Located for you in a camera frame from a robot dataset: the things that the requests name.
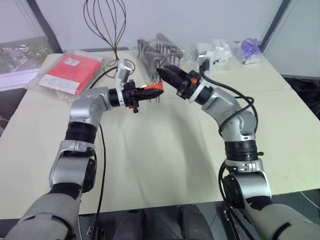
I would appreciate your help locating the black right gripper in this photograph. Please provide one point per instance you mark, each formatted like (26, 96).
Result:
(187, 86)

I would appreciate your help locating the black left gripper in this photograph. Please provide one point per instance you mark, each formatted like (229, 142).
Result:
(131, 94)

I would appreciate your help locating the orange hex key holder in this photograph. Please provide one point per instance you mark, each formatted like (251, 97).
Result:
(155, 86)

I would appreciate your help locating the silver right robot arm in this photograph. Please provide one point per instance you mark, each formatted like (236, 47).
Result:
(232, 117)

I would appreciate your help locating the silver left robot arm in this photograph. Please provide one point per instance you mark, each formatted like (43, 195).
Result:
(82, 105)

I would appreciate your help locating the white box in plastic bag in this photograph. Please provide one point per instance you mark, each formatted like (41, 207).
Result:
(220, 47)

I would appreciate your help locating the purple item in plastic bag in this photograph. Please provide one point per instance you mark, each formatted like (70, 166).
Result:
(247, 50)

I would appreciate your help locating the red package in plastic bag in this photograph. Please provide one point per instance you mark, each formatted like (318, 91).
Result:
(72, 70)

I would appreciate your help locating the dark rounded shape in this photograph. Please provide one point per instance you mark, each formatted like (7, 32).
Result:
(140, 225)
(195, 222)

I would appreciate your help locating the black bags pile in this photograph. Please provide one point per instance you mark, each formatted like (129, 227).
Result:
(305, 92)

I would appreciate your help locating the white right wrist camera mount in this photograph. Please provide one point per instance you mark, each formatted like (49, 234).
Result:
(200, 87)

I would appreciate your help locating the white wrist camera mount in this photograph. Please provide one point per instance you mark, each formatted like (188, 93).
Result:
(200, 87)
(123, 72)

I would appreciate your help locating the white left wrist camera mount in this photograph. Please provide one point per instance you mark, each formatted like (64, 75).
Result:
(123, 72)

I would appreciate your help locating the dark grey partition post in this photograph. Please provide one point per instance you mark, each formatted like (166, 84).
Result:
(273, 22)

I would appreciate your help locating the black window frame post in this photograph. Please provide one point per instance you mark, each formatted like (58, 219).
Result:
(48, 27)

